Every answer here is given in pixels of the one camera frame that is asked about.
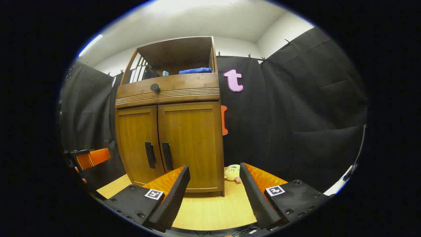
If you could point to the black backdrop cloth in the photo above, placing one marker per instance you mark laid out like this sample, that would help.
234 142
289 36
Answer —
296 115

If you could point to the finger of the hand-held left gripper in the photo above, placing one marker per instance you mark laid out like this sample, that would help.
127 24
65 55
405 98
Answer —
95 157

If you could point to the blue folded towel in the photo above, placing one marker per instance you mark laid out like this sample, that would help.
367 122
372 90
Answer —
195 70

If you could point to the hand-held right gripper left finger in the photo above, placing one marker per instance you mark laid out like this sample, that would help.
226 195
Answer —
171 204

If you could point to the yellow plush toy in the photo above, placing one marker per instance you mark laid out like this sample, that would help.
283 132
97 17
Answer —
232 173

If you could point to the white book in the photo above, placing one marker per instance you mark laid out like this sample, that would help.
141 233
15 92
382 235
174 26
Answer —
133 74
144 70
139 70

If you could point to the wooden shoe cabinet door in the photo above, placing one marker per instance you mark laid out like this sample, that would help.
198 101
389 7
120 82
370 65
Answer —
197 138
135 141

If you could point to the wooden double-door shoe cabinet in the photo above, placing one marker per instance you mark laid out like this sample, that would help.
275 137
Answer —
177 49

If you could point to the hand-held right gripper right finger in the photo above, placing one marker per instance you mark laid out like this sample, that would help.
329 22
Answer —
256 200

